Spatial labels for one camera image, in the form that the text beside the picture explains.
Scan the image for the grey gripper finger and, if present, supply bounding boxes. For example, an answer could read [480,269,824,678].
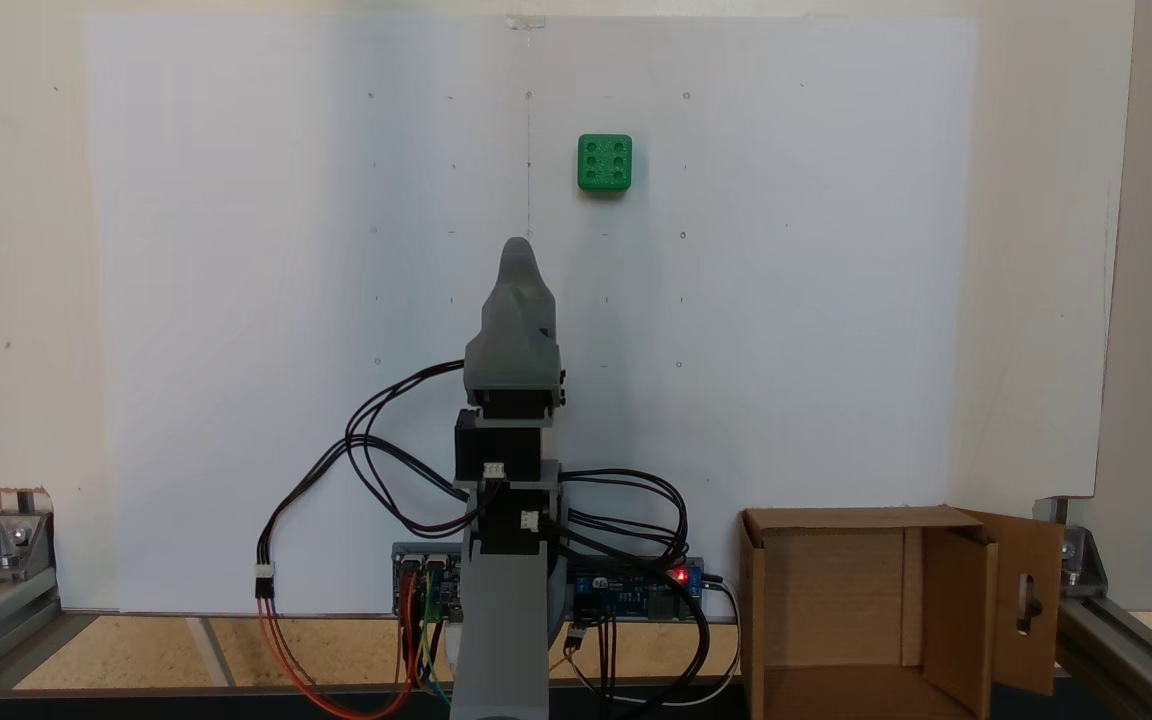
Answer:
[480,237,558,338]

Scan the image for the green die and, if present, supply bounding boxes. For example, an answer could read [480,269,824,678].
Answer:
[577,134,634,194]

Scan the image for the small board with grey ports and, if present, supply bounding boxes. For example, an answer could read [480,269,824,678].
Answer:
[393,543,464,623]

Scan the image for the blue board with red LED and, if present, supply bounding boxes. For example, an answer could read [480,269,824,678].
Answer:
[564,557,707,623]

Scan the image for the white paper sheet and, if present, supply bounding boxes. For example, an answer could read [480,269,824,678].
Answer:
[84,15,979,614]

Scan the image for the brown cardboard box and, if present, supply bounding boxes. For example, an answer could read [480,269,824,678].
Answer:
[739,505,1067,720]

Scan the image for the white backing board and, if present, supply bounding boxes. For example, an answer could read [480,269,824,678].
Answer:
[0,0,1137,614]

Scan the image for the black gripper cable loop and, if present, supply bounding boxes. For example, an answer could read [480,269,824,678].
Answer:
[344,360,485,536]

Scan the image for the long black arm cable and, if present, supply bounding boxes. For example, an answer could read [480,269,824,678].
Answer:
[541,470,715,706]

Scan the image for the coloured jumper wires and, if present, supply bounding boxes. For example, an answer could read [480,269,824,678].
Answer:
[396,570,457,706]

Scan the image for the black cable with white connector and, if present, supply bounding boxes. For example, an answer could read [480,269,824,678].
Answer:
[256,432,472,601]

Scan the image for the red and orange wires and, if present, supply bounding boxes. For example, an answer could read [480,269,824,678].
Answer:
[258,595,419,720]

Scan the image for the metal corner bracket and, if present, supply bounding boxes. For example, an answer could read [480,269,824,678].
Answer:
[0,510,56,582]
[1061,525,1110,599]

